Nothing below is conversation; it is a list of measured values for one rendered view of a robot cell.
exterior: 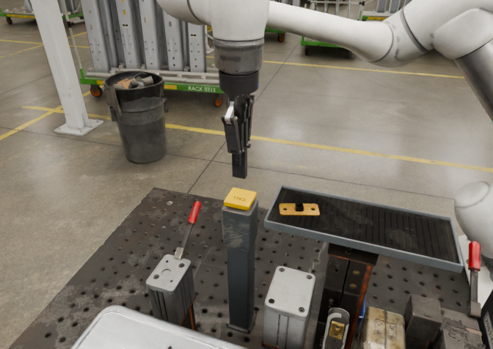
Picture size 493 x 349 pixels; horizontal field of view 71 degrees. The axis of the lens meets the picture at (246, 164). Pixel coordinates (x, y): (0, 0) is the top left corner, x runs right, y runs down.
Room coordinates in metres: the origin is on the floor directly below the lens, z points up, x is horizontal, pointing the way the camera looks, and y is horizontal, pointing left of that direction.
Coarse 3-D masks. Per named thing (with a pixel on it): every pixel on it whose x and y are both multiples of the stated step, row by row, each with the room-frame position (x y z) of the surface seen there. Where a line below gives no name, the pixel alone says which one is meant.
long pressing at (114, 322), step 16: (96, 320) 0.43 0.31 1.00; (112, 320) 0.43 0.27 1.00; (128, 320) 0.43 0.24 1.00; (144, 320) 0.43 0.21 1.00; (160, 320) 0.43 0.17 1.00; (80, 336) 0.40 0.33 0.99; (96, 336) 0.39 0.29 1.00; (112, 336) 0.39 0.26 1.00; (128, 336) 0.39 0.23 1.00; (144, 336) 0.39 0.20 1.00; (160, 336) 0.39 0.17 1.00; (176, 336) 0.39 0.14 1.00; (192, 336) 0.39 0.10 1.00; (208, 336) 0.39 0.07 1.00
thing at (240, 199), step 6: (234, 192) 0.65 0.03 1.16; (240, 192) 0.65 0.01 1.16; (246, 192) 0.65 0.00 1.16; (252, 192) 0.65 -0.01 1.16; (228, 198) 0.62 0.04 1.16; (234, 198) 0.62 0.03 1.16; (240, 198) 0.62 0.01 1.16; (246, 198) 0.62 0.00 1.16; (252, 198) 0.63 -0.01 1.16; (228, 204) 0.61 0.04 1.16; (234, 204) 0.60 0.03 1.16; (240, 204) 0.60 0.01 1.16; (246, 204) 0.60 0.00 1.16
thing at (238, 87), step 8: (256, 72) 0.62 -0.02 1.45; (224, 80) 0.61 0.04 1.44; (232, 80) 0.60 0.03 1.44; (240, 80) 0.60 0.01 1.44; (248, 80) 0.60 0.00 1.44; (256, 80) 0.62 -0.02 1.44; (224, 88) 0.61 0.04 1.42; (232, 88) 0.60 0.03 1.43; (240, 88) 0.60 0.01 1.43; (248, 88) 0.60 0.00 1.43; (256, 88) 0.62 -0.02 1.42; (232, 96) 0.60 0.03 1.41; (240, 96) 0.61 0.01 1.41; (248, 96) 0.65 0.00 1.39; (240, 104) 0.61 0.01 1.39; (240, 112) 0.61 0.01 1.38
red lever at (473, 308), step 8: (472, 248) 0.48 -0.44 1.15; (480, 248) 0.48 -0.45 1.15; (472, 256) 0.47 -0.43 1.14; (480, 256) 0.47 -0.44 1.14; (472, 264) 0.46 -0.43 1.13; (480, 264) 0.45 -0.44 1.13; (472, 272) 0.45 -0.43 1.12; (472, 280) 0.43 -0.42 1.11; (472, 288) 0.42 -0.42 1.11; (472, 296) 0.41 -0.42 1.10; (472, 304) 0.40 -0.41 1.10; (480, 304) 0.39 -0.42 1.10; (472, 312) 0.38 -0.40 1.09; (480, 312) 0.38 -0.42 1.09
